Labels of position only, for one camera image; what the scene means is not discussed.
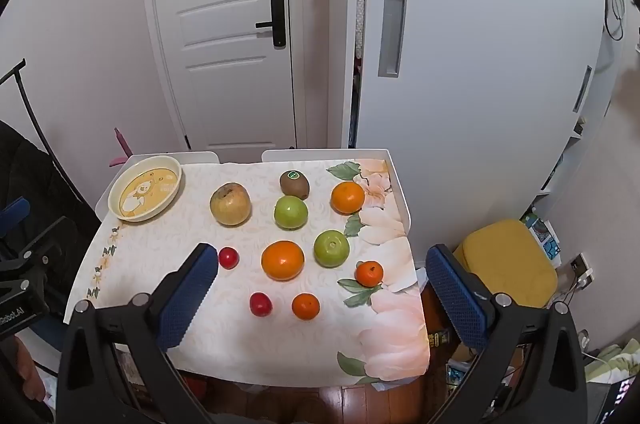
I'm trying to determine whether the grey recessed door handle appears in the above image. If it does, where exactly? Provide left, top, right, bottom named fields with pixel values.
left=378, top=0, right=408, bottom=78

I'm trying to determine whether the white bowl with bear print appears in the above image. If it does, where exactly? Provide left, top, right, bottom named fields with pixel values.
left=108, top=155, right=183, bottom=223

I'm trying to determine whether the blue patterned box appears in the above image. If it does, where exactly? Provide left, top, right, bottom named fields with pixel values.
left=520, top=211, right=563, bottom=262

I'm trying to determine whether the medium orange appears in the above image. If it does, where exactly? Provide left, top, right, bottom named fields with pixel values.
left=330, top=181, right=366, bottom=216

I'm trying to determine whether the large orange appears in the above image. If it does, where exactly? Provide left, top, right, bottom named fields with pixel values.
left=261, top=240, right=305, bottom=281

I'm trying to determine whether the small orange mandarin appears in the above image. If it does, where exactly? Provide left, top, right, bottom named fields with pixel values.
left=355, top=260, right=384, bottom=288
left=292, top=293, right=321, bottom=321

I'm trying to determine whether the white shelf unit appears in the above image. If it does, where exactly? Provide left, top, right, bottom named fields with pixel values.
left=537, top=119, right=588, bottom=205

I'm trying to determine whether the black door lock handle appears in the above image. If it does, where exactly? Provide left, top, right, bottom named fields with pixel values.
left=255, top=0, right=287, bottom=49

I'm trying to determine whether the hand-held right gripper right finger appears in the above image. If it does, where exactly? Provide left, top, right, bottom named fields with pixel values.
left=426, top=244, right=588, bottom=424

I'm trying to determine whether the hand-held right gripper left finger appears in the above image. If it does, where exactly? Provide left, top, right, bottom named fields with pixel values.
left=57, top=243, right=219, bottom=424

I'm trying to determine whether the white panelled door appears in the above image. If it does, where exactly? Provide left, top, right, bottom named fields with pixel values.
left=141, top=0, right=307, bottom=151

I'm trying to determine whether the person's left hand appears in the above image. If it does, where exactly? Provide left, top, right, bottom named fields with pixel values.
left=12, top=336, right=53, bottom=405

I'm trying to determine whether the yellow brown apple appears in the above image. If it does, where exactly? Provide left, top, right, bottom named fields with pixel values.
left=209, top=183, right=252, bottom=226

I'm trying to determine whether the wall power socket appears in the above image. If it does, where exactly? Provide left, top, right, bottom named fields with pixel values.
left=570, top=254, right=596, bottom=292

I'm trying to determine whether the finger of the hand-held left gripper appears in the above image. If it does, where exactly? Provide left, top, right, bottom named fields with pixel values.
left=17, top=216, right=68, bottom=269
left=0, top=198, right=31, bottom=237

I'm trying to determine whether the grey clothes rack pole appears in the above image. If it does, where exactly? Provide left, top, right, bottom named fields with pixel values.
left=0, top=58, right=98, bottom=217

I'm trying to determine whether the yellow cushioned stool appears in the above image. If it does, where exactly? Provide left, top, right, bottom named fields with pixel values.
left=452, top=219, right=558, bottom=309

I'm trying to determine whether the brown kiwi with sticker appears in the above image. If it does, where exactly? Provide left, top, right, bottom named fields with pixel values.
left=279, top=170, right=310, bottom=201

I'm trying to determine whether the green white cloth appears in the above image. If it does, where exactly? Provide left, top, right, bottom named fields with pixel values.
left=582, top=339, right=640, bottom=385

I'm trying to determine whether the green apple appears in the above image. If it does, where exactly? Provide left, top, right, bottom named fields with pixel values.
left=313, top=230, right=351, bottom=267
left=274, top=195, right=309, bottom=231

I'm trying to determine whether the floral tablecloth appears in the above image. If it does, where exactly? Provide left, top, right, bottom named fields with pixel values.
left=64, top=159, right=432, bottom=389

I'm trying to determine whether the white wardrobe sliding door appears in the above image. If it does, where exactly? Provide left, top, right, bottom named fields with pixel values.
left=357, top=0, right=608, bottom=249

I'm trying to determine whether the black jacket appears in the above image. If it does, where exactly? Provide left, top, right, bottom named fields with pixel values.
left=0, top=119, right=98, bottom=355

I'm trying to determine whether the pink dustpan handle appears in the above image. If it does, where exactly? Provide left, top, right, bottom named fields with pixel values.
left=110, top=127, right=135, bottom=167

